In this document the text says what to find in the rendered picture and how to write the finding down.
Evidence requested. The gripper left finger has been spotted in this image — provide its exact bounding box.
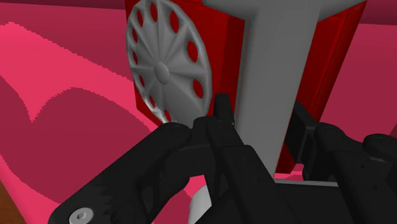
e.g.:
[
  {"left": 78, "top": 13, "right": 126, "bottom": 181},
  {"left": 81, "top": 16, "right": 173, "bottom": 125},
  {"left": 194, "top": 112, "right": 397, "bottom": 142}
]
[{"left": 47, "top": 93, "right": 299, "bottom": 224}]

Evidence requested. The pink bed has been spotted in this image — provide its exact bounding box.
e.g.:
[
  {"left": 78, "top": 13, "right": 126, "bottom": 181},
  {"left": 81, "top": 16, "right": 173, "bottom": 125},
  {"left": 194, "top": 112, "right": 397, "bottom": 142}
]
[{"left": 0, "top": 1, "right": 397, "bottom": 224}]

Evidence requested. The red robot stand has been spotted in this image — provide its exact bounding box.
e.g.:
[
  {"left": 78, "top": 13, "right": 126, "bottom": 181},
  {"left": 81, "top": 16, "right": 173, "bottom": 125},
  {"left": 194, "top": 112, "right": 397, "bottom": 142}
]
[{"left": 125, "top": 0, "right": 368, "bottom": 174}]

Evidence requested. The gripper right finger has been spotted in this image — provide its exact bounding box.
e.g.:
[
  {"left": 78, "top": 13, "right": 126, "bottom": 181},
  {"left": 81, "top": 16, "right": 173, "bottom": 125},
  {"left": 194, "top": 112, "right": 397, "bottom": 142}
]
[{"left": 284, "top": 99, "right": 397, "bottom": 224}]

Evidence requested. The grey T-shaped post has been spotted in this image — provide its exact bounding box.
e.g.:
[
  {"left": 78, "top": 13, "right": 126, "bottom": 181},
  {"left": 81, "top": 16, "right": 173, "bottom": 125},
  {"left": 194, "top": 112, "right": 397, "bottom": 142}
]
[{"left": 201, "top": 0, "right": 368, "bottom": 179}]

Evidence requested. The pale grey rounded object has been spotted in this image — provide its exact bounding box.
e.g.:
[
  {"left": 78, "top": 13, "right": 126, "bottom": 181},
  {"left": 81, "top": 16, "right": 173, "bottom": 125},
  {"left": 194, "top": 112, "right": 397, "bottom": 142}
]
[{"left": 188, "top": 185, "right": 216, "bottom": 224}]

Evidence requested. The grey round disc with holes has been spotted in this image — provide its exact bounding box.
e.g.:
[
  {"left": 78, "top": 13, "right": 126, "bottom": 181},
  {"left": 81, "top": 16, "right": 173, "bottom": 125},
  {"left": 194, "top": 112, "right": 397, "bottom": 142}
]
[{"left": 125, "top": 0, "right": 214, "bottom": 125}]

